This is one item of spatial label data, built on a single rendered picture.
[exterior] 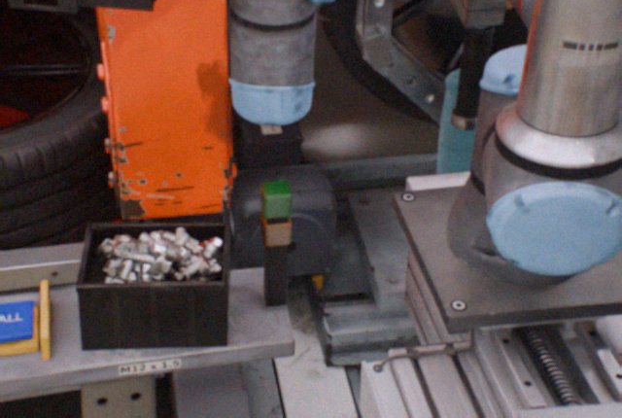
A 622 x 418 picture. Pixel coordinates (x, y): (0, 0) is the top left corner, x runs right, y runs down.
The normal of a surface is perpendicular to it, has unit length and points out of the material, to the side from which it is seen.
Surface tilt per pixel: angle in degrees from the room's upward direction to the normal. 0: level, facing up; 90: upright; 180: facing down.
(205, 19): 90
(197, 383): 0
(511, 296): 0
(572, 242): 97
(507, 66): 8
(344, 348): 90
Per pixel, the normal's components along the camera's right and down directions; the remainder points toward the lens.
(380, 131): 0.03, -0.81
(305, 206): 0.18, 0.23
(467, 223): -0.83, 0.00
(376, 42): 0.18, 0.58
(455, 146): -0.57, 0.47
